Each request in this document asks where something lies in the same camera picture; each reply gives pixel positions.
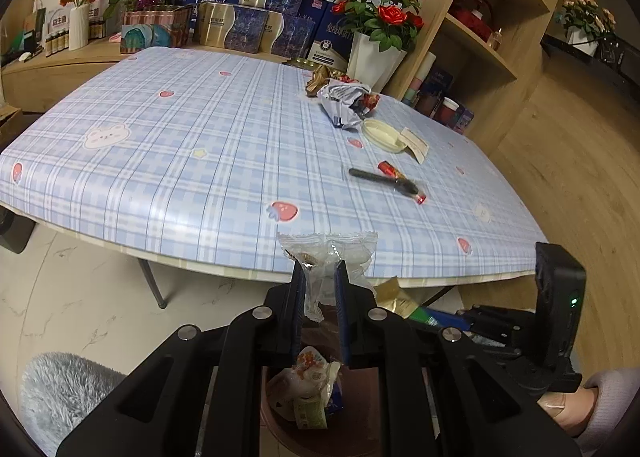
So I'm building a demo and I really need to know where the red rose plant white pot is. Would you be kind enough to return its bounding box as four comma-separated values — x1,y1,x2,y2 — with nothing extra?
332,0,424,92

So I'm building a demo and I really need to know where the silver foil bag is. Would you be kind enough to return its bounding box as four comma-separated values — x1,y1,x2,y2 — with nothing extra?
317,79,380,130

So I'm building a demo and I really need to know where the red paper cup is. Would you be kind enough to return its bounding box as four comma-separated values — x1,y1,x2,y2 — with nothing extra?
435,98,459,126

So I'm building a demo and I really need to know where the pink rose plant on counter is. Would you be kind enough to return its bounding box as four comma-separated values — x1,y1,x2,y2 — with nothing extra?
554,0,616,58

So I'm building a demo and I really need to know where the wooden shelf unit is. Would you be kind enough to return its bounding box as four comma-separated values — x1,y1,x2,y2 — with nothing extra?
384,0,558,154

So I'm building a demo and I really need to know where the green sachet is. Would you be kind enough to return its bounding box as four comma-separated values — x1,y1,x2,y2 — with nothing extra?
409,307,470,331

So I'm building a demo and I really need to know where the white candle card packaging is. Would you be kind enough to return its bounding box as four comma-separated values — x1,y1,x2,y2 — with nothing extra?
399,128,430,165

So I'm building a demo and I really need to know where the red gift basket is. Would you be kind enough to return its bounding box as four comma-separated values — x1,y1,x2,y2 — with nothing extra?
448,0,494,42

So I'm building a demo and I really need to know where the brown red paper bag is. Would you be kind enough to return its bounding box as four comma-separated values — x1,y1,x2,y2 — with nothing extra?
305,65,352,98

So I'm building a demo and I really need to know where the clear plastic wrapper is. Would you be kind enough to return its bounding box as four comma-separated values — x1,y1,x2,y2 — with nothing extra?
278,232,378,323

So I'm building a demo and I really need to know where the small purple box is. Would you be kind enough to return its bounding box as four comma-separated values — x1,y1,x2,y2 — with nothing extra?
452,105,474,134

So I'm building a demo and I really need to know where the stack of pastel cups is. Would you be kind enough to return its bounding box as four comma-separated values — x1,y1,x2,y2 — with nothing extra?
401,52,436,107

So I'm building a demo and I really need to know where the blue silver gift box right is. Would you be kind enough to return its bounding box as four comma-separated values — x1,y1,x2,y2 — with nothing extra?
260,11,314,58

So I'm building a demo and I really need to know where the floral snack wrapper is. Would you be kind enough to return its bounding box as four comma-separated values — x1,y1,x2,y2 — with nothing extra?
266,347,342,409

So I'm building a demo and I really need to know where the blue plaid tablecloth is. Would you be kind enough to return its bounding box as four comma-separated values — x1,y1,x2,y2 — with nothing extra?
1,48,544,286

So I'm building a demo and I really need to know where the person right hand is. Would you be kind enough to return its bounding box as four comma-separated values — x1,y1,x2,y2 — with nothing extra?
538,387,599,437

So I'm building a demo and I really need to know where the black plastic spoon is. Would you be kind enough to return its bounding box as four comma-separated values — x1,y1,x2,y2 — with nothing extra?
348,168,401,194

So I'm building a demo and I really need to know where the striped tin box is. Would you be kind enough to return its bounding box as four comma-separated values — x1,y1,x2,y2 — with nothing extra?
120,4,193,54

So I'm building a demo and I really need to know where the cream plastic lid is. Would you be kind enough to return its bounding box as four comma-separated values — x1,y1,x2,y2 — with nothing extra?
361,118,407,154

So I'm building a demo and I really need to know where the blue luckin coffee bag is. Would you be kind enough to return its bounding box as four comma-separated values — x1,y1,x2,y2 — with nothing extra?
324,378,344,416

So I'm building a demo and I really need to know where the gold green tray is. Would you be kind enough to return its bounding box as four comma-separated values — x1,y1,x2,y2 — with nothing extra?
285,58,344,77

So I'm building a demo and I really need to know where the brown round trash bin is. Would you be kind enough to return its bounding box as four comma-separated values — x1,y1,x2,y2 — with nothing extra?
260,310,382,456

